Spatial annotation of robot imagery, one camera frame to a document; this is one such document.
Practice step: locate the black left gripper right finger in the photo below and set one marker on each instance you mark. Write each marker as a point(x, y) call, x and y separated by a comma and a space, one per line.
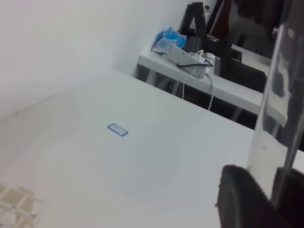
point(291, 206)

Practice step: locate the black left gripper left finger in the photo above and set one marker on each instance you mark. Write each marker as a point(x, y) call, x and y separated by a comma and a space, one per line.
point(242, 204)

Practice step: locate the clear glass test tube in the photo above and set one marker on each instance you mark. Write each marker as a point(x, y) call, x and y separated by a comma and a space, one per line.
point(274, 146)

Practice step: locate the white side desk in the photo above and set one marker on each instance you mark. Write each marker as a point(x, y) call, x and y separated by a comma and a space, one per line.
point(235, 94)

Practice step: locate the black stand on desk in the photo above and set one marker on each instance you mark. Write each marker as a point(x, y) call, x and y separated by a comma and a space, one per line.
point(229, 66)

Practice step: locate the white plastic test tube rack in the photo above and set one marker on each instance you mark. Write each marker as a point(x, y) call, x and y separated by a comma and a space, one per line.
point(20, 208)

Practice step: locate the grey power strip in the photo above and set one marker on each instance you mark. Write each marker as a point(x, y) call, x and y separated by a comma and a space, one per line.
point(195, 64)

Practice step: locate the blue rectangle table marking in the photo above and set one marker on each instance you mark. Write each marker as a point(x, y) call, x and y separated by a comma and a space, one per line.
point(117, 129)

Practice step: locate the blue plastic bag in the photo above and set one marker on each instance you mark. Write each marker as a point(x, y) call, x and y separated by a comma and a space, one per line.
point(166, 38)

